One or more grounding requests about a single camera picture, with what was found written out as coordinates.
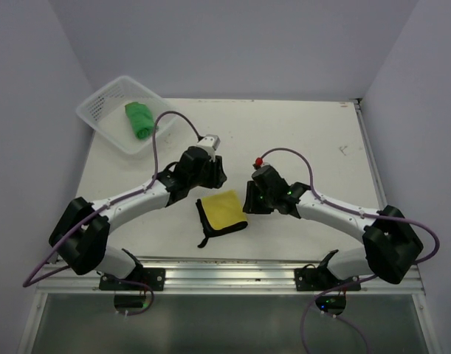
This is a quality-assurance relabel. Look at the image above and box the yellow microfiber towel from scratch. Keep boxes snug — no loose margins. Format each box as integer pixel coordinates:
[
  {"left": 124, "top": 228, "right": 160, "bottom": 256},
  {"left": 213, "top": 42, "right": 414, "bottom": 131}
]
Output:
[{"left": 196, "top": 190, "right": 248, "bottom": 249}]

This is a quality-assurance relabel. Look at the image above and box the green microfiber towel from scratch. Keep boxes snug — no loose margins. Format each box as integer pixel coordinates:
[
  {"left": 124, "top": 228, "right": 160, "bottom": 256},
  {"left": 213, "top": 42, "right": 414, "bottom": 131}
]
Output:
[{"left": 125, "top": 102, "right": 154, "bottom": 140}]

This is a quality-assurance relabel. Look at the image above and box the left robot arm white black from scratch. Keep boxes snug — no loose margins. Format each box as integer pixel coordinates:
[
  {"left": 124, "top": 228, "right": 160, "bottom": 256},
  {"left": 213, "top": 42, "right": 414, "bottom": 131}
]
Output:
[{"left": 49, "top": 146, "right": 227, "bottom": 290}]

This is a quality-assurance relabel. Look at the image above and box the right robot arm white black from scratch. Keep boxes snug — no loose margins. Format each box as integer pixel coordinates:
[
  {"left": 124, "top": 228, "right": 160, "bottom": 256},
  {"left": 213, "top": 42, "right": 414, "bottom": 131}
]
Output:
[{"left": 243, "top": 164, "right": 423, "bottom": 290}]

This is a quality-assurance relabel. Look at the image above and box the white plastic basket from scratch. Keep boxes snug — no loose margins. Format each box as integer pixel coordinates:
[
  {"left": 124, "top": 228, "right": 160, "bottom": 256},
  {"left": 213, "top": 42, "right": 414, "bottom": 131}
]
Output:
[{"left": 76, "top": 76, "right": 174, "bottom": 156}]

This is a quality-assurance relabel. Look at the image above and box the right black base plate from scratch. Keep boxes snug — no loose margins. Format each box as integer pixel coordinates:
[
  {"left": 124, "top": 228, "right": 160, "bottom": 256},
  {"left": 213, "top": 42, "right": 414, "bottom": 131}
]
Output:
[{"left": 294, "top": 264, "right": 361, "bottom": 291}]

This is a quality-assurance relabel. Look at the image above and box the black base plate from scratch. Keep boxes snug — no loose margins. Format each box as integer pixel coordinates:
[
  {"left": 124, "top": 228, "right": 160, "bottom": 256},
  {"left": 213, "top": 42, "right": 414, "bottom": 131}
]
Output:
[
  {"left": 294, "top": 264, "right": 361, "bottom": 291},
  {"left": 99, "top": 268, "right": 166, "bottom": 291}
]

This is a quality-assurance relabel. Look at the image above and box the aluminium mounting rail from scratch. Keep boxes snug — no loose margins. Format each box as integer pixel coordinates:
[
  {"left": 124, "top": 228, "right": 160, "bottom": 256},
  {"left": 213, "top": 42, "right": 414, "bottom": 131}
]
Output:
[{"left": 35, "top": 257, "right": 425, "bottom": 295}]

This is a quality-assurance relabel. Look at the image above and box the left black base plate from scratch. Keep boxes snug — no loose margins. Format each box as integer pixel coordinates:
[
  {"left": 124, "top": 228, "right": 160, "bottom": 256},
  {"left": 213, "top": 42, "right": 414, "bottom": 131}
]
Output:
[{"left": 99, "top": 268, "right": 166, "bottom": 291}]

